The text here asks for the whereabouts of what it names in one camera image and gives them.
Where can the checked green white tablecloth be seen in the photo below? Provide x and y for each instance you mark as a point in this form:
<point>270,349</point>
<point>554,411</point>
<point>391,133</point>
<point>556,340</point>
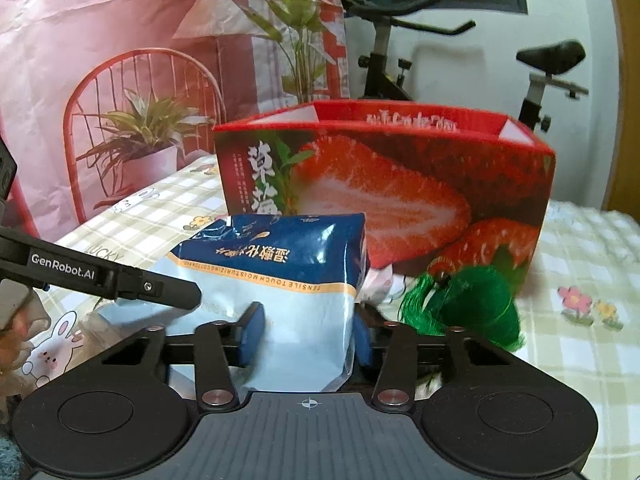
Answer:
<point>578,307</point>

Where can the brown wooden door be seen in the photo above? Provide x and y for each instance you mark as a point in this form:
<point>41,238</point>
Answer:
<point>623,185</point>

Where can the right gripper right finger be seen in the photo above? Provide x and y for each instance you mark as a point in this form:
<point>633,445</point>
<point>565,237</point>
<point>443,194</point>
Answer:
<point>387,351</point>

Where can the red strawberry cardboard box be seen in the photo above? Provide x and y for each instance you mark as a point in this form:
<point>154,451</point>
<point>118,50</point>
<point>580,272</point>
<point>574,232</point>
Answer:
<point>441,187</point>

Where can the blue white tissue pack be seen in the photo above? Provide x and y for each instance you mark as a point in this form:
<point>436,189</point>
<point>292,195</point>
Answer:
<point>304,270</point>

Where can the person's left hand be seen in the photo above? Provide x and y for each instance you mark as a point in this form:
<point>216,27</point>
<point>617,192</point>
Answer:
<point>22,318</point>

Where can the black exercise bike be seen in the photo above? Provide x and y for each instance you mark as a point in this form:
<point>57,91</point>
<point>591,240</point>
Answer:
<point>400,60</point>

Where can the pink printed backdrop curtain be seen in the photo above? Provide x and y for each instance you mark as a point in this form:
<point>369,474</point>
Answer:
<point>100,98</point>

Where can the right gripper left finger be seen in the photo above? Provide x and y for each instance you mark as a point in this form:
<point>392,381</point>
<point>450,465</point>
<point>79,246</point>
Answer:
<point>219,345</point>

